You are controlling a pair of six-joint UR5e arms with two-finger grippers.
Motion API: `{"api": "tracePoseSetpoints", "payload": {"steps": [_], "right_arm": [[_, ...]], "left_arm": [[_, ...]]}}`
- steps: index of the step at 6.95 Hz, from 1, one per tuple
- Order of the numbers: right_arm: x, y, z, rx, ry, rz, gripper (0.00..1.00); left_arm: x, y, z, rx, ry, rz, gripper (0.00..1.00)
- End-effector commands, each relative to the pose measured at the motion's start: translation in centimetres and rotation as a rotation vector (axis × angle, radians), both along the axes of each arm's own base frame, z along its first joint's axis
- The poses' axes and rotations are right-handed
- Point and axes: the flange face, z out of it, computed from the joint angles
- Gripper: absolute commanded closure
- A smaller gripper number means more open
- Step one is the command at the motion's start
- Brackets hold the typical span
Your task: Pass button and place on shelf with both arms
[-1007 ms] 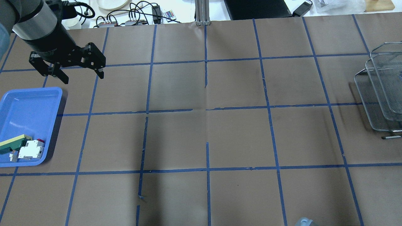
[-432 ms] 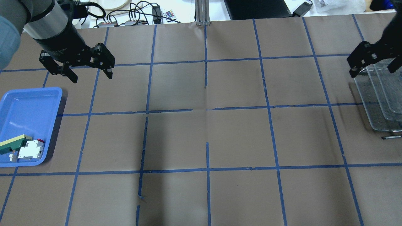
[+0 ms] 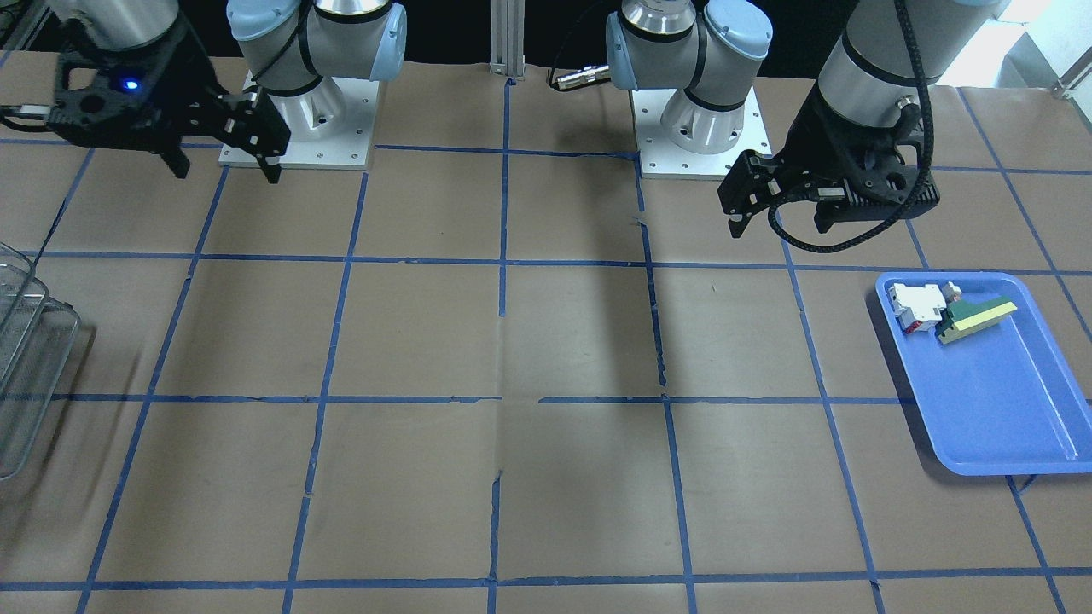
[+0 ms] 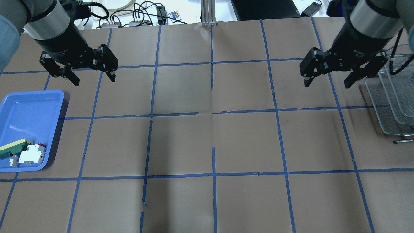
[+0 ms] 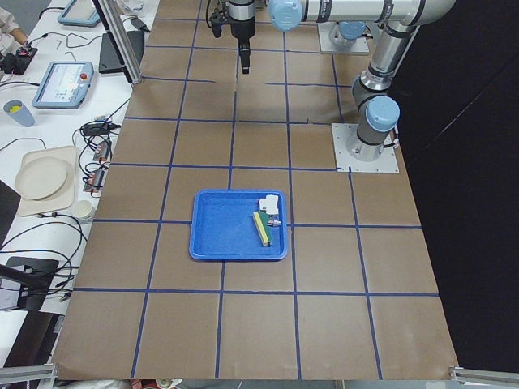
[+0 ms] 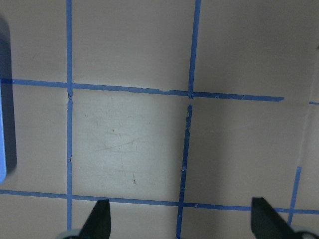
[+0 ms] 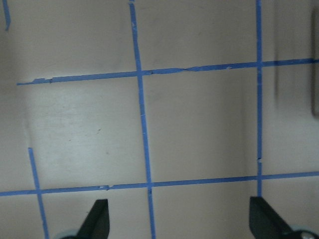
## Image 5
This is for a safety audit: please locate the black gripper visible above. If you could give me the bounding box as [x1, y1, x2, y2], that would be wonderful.
[229, 18, 255, 75]

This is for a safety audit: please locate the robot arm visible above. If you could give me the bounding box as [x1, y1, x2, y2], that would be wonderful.
[328, 21, 366, 45]
[206, 0, 454, 160]

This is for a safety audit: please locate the black laptop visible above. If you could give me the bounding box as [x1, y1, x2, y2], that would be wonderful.
[97, 29, 146, 75]

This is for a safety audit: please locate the white circuit breaker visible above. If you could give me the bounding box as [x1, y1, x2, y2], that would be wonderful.
[259, 194, 279, 216]

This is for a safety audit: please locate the far teach pendant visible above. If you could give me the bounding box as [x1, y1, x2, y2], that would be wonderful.
[58, 0, 101, 28]

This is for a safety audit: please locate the teach pendant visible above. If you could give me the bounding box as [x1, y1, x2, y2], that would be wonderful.
[32, 62, 94, 109]
[58, 0, 101, 28]

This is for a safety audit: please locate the green yellow terminal block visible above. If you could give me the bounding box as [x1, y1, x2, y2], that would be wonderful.
[252, 211, 281, 246]

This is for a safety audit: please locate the blue plastic tray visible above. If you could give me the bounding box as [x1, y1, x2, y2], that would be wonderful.
[189, 189, 288, 261]

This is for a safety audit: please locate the near teach pendant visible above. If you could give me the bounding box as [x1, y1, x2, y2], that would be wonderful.
[32, 62, 94, 109]

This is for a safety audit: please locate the beige tray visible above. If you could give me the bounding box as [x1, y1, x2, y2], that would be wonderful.
[15, 146, 78, 216]

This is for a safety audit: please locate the white paper cup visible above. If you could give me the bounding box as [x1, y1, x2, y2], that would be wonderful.
[71, 200, 96, 224]

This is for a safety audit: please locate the grey blue cup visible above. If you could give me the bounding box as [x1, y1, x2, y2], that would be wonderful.
[3, 100, 36, 127]

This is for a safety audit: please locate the beige round plate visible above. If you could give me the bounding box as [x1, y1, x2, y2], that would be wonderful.
[15, 156, 67, 199]

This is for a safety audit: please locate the black monitor stand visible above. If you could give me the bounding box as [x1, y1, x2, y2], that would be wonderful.
[1, 256, 58, 311]

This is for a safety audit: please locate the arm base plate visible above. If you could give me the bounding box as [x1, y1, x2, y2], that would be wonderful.
[332, 123, 399, 173]
[318, 22, 370, 55]

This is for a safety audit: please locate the aluminium frame post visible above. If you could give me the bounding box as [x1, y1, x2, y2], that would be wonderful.
[92, 0, 142, 84]

